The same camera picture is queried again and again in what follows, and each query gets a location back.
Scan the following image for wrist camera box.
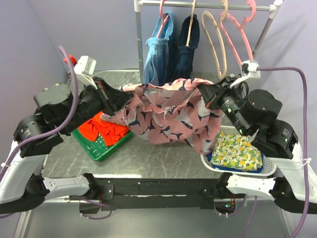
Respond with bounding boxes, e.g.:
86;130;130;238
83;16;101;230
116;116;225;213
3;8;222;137
230;60;261;88
68;55;97;89

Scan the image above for light blue hanging shorts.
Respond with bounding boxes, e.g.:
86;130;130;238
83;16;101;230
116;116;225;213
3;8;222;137
143;11;175;86

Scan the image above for white metal clothes rack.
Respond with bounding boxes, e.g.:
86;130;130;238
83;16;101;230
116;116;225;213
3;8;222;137
134;0;283;86

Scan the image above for beige hanger with navy shorts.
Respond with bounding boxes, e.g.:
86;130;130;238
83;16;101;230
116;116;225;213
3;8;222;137
185;0;196;47

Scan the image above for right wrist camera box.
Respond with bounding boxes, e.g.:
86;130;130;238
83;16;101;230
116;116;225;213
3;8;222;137
230;60;261;88

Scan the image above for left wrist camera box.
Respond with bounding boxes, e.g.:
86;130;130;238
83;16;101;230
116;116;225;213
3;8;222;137
68;55;97;89

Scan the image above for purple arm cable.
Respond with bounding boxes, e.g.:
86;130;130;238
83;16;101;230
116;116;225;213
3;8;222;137
217;66;310;238
0;45;117;221

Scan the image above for pink shark print shorts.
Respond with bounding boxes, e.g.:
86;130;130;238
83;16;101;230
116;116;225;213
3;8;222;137
101;78;222;154

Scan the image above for orange cloth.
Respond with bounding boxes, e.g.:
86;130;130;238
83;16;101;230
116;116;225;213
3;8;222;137
78;112;130;146

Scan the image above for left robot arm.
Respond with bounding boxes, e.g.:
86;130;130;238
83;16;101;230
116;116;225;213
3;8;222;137
0;77;133;217

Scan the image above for pink empty plastic hanger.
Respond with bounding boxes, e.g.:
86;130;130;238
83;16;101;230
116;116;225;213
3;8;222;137
219;0;257;65

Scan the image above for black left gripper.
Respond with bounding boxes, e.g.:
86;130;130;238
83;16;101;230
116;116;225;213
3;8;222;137
60;76;134;133

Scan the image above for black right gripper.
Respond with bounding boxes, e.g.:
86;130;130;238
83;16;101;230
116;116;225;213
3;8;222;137
196;74;249;134

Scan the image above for navy blue hanging shorts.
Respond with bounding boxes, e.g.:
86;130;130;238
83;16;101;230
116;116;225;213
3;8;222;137
172;14;200;80

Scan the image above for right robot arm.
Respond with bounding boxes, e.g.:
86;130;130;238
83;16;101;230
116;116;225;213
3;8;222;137
198;78;317;214

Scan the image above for blue folded cloth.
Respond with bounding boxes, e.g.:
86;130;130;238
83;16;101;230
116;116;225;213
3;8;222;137
205;153;264;174

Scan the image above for beige plastic hanger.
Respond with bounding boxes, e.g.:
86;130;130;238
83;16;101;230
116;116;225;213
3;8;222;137
201;0;229;80

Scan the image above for pink hanger with blue shorts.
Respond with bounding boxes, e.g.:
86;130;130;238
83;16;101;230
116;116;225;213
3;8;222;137
157;0;169;38

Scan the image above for white perforated plastic basket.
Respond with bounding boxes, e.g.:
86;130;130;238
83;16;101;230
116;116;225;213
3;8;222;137
201;126;277;178

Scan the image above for green plastic tray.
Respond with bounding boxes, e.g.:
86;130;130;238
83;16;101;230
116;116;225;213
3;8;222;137
72;129;133;162

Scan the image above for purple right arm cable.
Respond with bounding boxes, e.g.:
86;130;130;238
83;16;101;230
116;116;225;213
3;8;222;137
217;66;310;238

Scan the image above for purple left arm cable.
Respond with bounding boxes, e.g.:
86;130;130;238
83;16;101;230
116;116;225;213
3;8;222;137
0;45;117;221

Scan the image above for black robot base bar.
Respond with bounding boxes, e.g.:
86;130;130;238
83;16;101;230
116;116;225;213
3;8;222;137
83;178;244;210

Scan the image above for lemon print folded cloth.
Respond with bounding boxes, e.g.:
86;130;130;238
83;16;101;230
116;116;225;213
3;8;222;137
210;131;263;171

